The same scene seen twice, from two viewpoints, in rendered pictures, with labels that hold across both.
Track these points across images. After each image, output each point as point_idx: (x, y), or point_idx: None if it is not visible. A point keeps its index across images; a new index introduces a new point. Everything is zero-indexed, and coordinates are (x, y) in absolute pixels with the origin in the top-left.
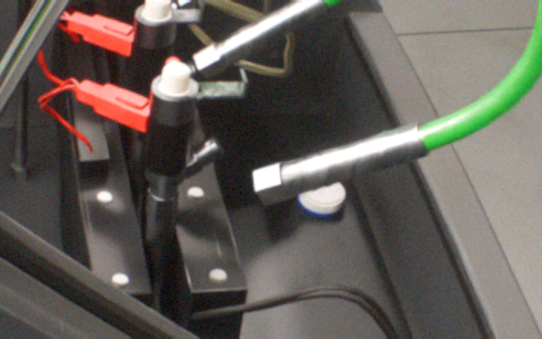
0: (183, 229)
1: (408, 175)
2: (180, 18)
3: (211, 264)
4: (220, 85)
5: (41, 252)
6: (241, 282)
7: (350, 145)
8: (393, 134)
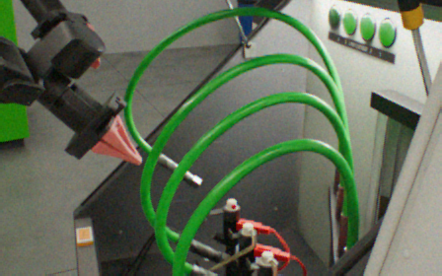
0: (222, 273)
1: None
2: (237, 234)
3: (210, 263)
4: (215, 212)
5: (234, 54)
6: (198, 259)
7: (176, 164)
8: (165, 156)
